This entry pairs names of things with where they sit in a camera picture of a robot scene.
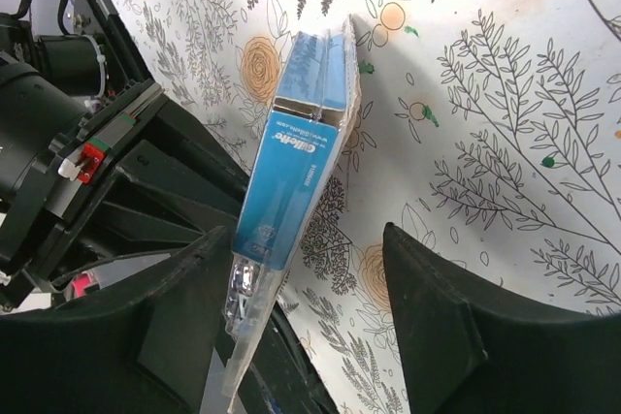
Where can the razor blister pack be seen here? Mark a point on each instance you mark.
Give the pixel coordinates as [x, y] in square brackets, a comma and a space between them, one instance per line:
[309, 121]

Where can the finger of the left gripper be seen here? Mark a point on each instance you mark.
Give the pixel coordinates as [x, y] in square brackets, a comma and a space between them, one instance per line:
[281, 377]

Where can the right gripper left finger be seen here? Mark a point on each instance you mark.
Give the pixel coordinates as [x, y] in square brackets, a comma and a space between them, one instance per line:
[141, 345]

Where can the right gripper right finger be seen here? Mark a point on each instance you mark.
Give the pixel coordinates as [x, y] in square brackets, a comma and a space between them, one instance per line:
[470, 346]

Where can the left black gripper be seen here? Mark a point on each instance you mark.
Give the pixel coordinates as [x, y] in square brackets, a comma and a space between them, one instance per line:
[81, 189]

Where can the floral table mat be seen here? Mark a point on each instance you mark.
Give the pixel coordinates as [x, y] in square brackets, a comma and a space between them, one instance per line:
[488, 129]

